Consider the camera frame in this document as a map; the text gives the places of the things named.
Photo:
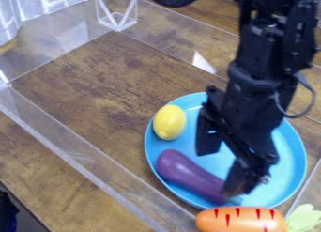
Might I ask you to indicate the yellow toy lemon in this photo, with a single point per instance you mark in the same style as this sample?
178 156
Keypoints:
169 122

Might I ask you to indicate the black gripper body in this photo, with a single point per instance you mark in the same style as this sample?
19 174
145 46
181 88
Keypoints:
248 111

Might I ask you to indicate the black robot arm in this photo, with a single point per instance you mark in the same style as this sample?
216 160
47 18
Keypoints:
277 44

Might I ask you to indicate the clear acrylic enclosure wall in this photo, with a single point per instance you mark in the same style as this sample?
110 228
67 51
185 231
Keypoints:
86 74

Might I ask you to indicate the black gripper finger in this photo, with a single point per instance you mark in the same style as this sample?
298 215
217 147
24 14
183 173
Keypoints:
245 176
208 137

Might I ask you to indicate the orange toy carrot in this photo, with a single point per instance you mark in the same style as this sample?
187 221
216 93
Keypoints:
241 219

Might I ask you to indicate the white patterned curtain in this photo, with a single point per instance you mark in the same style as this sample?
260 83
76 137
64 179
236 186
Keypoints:
16 11

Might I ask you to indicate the purple toy eggplant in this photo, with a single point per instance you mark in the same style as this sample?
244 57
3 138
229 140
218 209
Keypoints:
181 171

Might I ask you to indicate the blue round plate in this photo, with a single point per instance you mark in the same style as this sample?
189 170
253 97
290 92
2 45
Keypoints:
286 175

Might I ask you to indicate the green carrot leaves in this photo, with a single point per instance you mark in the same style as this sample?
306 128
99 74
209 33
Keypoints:
304 218

